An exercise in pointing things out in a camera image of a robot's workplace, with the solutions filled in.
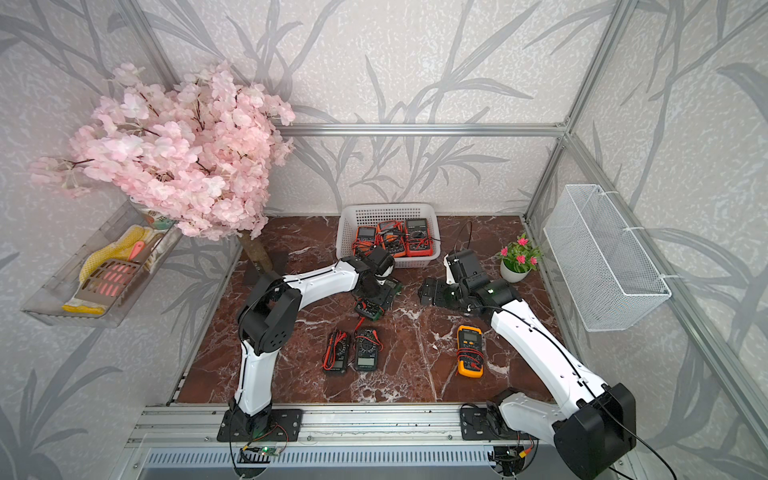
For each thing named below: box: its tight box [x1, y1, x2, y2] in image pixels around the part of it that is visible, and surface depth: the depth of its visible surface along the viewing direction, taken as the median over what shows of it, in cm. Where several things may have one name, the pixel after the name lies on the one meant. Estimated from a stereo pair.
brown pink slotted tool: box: [75, 259, 141, 304], surface depth 61 cm
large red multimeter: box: [406, 218, 433, 257], surface depth 100 cm
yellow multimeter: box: [456, 324, 484, 379], surface depth 84 cm
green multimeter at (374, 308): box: [355, 278, 402, 321], surface depth 91 cm
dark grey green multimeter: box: [356, 327, 379, 371], surface depth 84 cm
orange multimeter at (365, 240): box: [352, 225, 377, 257], surface depth 108 cm
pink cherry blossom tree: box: [29, 62, 296, 275], surface depth 63 cm
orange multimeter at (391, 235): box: [376, 220, 407, 258], surface depth 106 cm
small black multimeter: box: [322, 331, 350, 374], surface depth 84 cm
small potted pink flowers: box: [500, 232, 543, 283], surface depth 94 cm
